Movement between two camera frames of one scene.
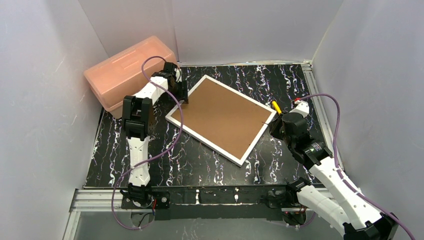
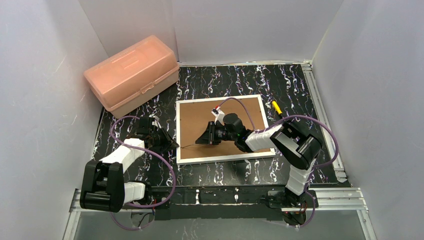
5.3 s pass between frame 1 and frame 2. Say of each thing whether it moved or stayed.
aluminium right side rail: stayed
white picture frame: moved
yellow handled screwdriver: stayed
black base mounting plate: stayed
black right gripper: moved
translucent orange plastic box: stayed
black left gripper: moved
